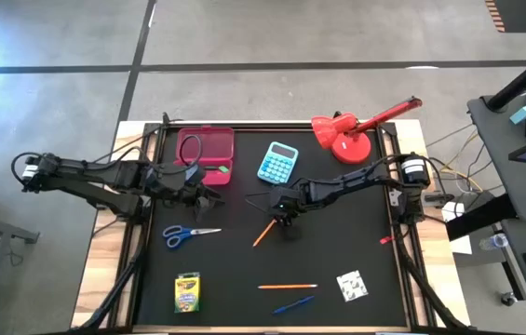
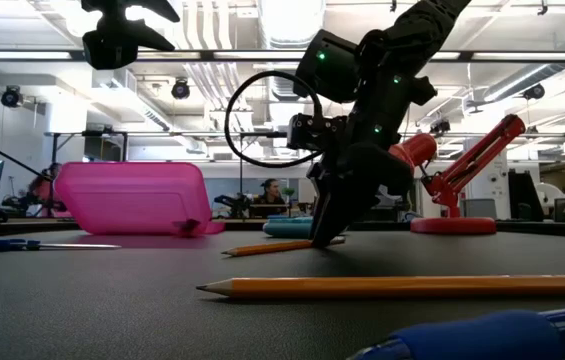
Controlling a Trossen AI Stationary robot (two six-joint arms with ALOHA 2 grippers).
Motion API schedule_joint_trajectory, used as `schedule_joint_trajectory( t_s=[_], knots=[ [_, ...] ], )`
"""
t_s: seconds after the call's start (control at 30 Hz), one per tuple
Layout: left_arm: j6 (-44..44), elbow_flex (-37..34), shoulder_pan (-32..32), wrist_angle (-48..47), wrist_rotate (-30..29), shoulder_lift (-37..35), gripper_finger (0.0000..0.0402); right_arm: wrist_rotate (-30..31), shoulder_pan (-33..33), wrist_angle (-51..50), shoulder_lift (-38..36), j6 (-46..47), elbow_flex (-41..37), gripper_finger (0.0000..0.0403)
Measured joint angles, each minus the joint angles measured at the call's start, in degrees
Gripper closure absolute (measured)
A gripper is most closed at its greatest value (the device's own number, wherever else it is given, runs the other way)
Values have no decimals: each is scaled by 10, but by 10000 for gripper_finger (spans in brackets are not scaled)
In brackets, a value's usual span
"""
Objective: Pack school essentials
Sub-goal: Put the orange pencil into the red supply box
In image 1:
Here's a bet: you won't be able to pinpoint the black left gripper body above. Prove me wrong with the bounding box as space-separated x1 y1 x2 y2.
149 166 199 207

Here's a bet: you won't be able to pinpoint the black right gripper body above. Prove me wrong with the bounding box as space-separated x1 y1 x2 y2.
266 181 313 218

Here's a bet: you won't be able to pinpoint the orange wooden pencil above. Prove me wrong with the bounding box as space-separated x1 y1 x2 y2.
257 283 319 290
251 218 278 248

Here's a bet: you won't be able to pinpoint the blue handled scissors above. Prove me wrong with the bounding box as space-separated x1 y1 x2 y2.
161 224 223 249

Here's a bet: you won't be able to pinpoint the pink translucent pencil case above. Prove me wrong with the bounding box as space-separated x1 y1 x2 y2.
173 126 236 187

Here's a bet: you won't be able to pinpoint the blue ballpoint pen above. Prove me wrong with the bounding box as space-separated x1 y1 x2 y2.
271 295 316 315

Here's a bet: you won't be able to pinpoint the white patterned card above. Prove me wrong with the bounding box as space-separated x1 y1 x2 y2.
335 269 370 303

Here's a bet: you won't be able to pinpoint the yellow green crayon box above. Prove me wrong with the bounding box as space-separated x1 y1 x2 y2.
173 272 202 315

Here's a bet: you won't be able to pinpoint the light blue calculator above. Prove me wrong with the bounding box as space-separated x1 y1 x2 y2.
256 141 300 186

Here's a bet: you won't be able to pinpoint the red desk lamp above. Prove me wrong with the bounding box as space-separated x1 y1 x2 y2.
310 96 424 166

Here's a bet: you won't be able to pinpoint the clear water bottle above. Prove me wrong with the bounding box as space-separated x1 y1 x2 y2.
478 233 510 252

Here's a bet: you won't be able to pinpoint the grey side desk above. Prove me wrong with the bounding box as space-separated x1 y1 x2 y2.
466 92 526 222

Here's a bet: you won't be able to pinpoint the light blue small box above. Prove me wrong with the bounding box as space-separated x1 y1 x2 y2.
509 104 526 126

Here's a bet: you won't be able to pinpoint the black pole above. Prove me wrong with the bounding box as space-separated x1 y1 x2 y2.
485 41 526 114

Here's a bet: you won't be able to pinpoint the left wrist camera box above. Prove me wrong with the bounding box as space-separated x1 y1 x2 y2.
182 162 208 185

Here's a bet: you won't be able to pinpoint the black table frame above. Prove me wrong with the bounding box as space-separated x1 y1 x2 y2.
70 119 469 335

